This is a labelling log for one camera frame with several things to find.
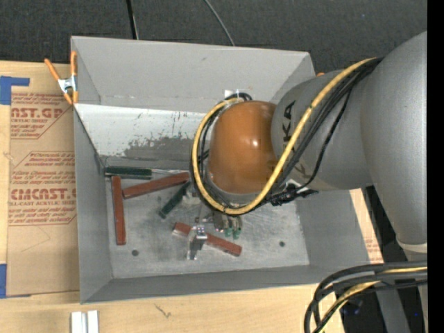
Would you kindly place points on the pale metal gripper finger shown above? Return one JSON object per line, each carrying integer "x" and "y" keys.
{"x": 201, "y": 232}
{"x": 192, "y": 250}

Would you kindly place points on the red-brown flat block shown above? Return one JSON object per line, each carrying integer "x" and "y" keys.
{"x": 222, "y": 243}
{"x": 152, "y": 187}
{"x": 118, "y": 213}

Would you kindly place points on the dark green flat block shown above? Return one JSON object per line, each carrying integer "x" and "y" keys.
{"x": 128, "y": 172}
{"x": 173, "y": 202}

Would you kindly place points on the grey metal bin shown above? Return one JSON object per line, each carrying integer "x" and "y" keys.
{"x": 243, "y": 255}

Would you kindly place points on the brown cardboard board red print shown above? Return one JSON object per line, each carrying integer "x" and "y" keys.
{"x": 41, "y": 248}

